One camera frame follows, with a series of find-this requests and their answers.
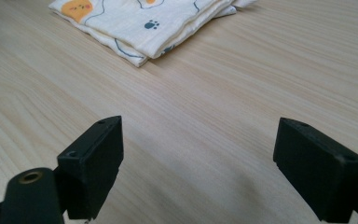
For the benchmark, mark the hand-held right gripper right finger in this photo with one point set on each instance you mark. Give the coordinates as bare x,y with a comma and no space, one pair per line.
317,168

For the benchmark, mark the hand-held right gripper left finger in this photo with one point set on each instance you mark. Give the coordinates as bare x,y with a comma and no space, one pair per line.
91,165

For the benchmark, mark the white printed cloth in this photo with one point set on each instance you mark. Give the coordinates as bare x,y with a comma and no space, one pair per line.
143,21

